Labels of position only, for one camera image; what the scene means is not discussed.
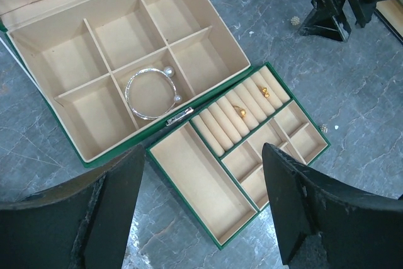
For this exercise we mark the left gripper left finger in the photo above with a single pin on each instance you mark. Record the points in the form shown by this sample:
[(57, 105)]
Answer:
[(81, 223)]

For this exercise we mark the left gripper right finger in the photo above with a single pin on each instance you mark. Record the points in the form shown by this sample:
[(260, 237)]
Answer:
[(321, 222)]

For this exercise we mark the green jewelry box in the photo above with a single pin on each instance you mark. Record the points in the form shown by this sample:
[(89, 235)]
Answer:
[(113, 71)]

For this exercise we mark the small stud earring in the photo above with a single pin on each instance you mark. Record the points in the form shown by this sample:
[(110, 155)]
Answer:
[(324, 128)]

